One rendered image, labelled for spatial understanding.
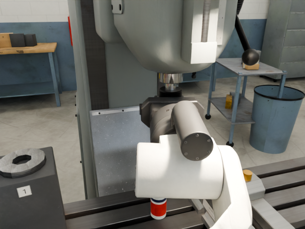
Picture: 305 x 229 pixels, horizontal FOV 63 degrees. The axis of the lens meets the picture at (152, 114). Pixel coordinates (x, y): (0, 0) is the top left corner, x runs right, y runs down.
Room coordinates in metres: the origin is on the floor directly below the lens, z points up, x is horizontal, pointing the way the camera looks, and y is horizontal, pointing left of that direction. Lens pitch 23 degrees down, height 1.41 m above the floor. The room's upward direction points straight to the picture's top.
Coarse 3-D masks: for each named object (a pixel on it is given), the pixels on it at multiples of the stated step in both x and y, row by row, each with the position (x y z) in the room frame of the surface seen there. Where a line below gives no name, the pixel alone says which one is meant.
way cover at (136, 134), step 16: (96, 112) 0.79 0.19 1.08; (112, 112) 0.80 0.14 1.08; (128, 112) 0.82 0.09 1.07; (96, 128) 0.77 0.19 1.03; (112, 128) 0.78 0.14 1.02; (128, 128) 0.79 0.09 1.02; (144, 128) 0.80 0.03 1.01; (96, 144) 0.74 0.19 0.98; (112, 144) 0.75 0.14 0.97; (128, 144) 0.76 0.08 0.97; (96, 160) 0.71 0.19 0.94; (112, 160) 0.72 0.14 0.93; (128, 160) 0.73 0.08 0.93; (112, 176) 0.68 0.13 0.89; (128, 176) 0.69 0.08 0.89; (112, 192) 0.63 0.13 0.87
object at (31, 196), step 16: (0, 160) 0.43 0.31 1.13; (16, 160) 0.44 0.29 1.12; (32, 160) 0.43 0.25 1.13; (48, 160) 0.45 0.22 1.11; (0, 176) 0.39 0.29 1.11; (16, 176) 0.39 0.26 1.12; (32, 176) 0.39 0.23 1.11; (48, 176) 0.39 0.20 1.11; (0, 192) 0.36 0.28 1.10; (16, 192) 0.37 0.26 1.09; (32, 192) 0.38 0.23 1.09; (48, 192) 0.39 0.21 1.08; (0, 208) 0.36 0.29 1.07; (16, 208) 0.37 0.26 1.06; (32, 208) 0.38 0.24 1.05; (48, 208) 0.39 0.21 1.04; (0, 224) 0.35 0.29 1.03; (16, 224) 0.36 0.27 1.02; (32, 224) 0.38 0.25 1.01; (48, 224) 0.39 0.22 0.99; (64, 224) 0.40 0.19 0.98
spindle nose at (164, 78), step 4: (160, 76) 0.47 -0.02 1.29; (164, 76) 0.46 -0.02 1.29; (168, 76) 0.46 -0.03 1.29; (172, 76) 0.46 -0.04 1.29; (176, 76) 0.46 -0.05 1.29; (180, 76) 0.47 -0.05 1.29; (160, 80) 0.47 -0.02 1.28; (164, 80) 0.46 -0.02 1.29; (168, 80) 0.46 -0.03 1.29; (172, 80) 0.46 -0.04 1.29; (176, 80) 0.46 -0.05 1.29; (180, 80) 0.47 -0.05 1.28
